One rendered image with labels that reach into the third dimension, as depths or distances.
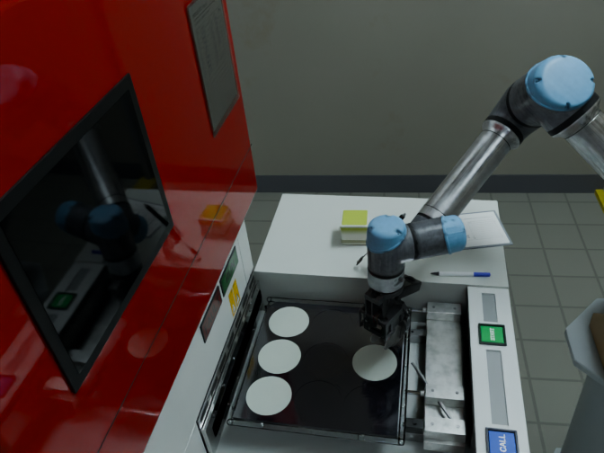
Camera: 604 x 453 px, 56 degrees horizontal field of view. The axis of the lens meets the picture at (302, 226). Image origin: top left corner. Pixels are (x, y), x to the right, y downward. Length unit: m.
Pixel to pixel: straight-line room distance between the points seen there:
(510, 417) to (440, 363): 0.23
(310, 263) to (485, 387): 0.53
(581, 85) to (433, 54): 1.81
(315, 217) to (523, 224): 1.80
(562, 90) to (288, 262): 0.75
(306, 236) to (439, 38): 1.66
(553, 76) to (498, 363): 0.59
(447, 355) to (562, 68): 0.66
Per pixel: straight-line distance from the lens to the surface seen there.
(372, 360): 1.33
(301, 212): 1.65
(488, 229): 1.59
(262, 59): 3.08
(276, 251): 1.53
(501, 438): 1.17
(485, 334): 1.32
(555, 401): 2.47
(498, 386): 1.25
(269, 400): 1.29
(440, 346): 1.40
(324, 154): 3.28
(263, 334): 1.41
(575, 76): 1.26
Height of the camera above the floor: 1.94
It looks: 38 degrees down
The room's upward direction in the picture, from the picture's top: 7 degrees counter-clockwise
